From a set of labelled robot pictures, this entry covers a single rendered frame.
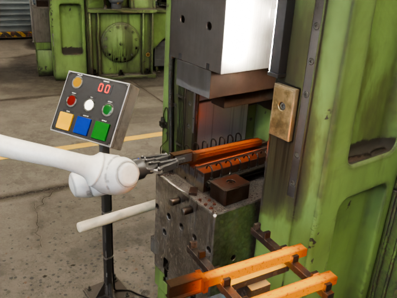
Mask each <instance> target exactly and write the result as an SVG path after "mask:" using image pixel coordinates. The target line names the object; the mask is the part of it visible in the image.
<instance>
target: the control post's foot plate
mask: <svg viewBox="0 0 397 298"><path fill-rule="evenodd" d="M114 279H115V289H127V288H126V287H125V286H124V285H123V284H122V282H121V281H120V280H119V279H118V278H117V276H116V274H115V273H114ZM83 292H84V294H85V296H86V297H87V298H135V297H134V296H133V294H131V293H130V292H129V291H115V290H114V289H112V285H111V284H110V283H109V285H108V294H109V295H108V296H107V295H106V283H105V282H104V281H103V282H101V283H98V284H95V285H93V286H88V287H87V288H85V289H84V290H83Z"/></svg>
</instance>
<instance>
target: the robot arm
mask: <svg viewBox="0 0 397 298"><path fill-rule="evenodd" d="M0 157H5V158H10V159H14V160H20V161H26V162H29V163H35V164H40V165H44V166H50V167H56V168H59V169H63V170H67V171H70V172H71V173H70V175H69V187H70V190H71V192H72V194H74V196H75V197H82V198H89V197H99V196H103V195H122V194H125V193H128V192H129V191H131V190H132V189H133V188H134V187H135V186H136V185H137V182H138V180H141V179H144V178H145V177H146V175H147V174H153V173H158V176H161V175H162V174H164V173H166V172H168V171H171V170H174V169H176V168H178V164H181V163H185V162H188V161H192V153H188V154H183V155H180V156H175V158H173V159H171V155H170V153H169V154H167V153H162V154H154V155H149V156H141V158H139V157H137V158H133V159H129V158H127V157H120V156H118V155H113V154H106V153H101V152H99V153H97V154H96V155H93V156H88V155H84V154H79V153H75V152H72V151H67V150H62V149H59V148H54V147H50V146H47V145H42V144H37V143H34V142H29V141H25V140H20V139H17V138H12V137H7V136H4V135H1V134H0Z"/></svg>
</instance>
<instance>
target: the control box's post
mask: <svg viewBox="0 0 397 298"><path fill-rule="evenodd" d="M99 152H101V153H106V154H109V147H105V146H102V145H99ZM101 203H102V211H103V212H104V213H106V212H109V211H110V195H103V196H101ZM102 237H103V256H104V257H105V258H109V257H111V256H112V236H111V223H110V224H107V225H104V226H102ZM103 269H104V282H105V283H106V295H107V296H108V295H109V294H108V285H109V283H110V284H111V285H112V289H113V281H112V258H110V259H108V260H104V259H103Z"/></svg>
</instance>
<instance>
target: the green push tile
mask: <svg viewBox="0 0 397 298"><path fill-rule="evenodd" d="M109 129H110V124H107V123H104V122H99V121H96V122H95V125H94V128H93V132H92V135H91V138H94V139H97V140H101V141H104V142H106V139H107V136H108V132H109Z"/></svg>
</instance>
